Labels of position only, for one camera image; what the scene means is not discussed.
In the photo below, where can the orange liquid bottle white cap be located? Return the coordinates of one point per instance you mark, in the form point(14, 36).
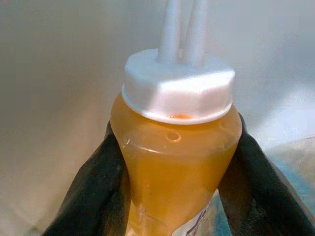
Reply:
point(172, 159)

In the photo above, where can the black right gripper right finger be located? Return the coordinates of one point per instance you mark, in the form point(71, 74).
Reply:
point(261, 186)

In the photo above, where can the silver fridge with green sticker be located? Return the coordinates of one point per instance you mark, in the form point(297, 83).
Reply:
point(49, 73)

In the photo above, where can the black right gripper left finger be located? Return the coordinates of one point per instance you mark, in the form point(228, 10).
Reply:
point(93, 186)

